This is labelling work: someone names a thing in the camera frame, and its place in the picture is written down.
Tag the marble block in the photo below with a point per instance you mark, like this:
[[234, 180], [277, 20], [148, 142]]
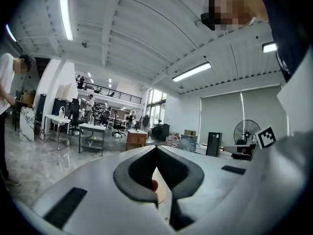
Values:
[[27, 124]]

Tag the black head-worn camera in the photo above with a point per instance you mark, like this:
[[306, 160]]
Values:
[[207, 21]]

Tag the ceiling tube light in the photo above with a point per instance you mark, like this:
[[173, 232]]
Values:
[[11, 33], [269, 47], [192, 71], [66, 13]]

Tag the black tower appliance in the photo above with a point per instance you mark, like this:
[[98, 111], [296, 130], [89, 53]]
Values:
[[214, 144]]

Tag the stack of water bottles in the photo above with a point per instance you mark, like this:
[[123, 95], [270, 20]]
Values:
[[172, 139]]

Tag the black mezzanine railing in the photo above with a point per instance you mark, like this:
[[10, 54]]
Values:
[[110, 92]]

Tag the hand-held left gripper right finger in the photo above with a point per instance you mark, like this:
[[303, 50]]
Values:
[[210, 180]]

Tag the black office chair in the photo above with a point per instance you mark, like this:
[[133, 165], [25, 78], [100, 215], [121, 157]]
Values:
[[119, 126], [74, 111]]

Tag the black cabinet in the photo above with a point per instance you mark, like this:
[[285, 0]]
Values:
[[161, 132]]

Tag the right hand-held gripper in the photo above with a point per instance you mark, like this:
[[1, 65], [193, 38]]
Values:
[[265, 137]]

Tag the white wall counter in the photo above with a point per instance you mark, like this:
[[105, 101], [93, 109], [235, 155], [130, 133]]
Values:
[[230, 148]]

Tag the wooden cabinet with white top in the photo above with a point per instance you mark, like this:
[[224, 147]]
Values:
[[136, 139]]

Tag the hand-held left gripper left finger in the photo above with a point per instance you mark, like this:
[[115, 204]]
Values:
[[97, 192]]

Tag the grey roller blind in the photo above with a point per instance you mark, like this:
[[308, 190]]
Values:
[[220, 111]]

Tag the black standing fan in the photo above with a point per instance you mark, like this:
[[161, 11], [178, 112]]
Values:
[[247, 132]]

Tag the tall window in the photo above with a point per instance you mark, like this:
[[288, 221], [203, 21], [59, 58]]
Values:
[[156, 99]]

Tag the grey table with white top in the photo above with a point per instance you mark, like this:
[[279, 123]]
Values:
[[91, 126]]

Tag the white metal table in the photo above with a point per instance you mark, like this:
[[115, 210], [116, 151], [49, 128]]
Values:
[[56, 118]]

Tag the cardboard box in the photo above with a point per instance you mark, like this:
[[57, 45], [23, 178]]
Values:
[[190, 132]]

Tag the person's head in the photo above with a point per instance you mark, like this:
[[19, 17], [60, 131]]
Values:
[[234, 6]]

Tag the grey marble slab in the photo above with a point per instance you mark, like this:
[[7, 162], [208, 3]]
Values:
[[188, 143]]

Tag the person's dark shirt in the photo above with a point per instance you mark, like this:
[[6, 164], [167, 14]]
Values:
[[288, 13]]

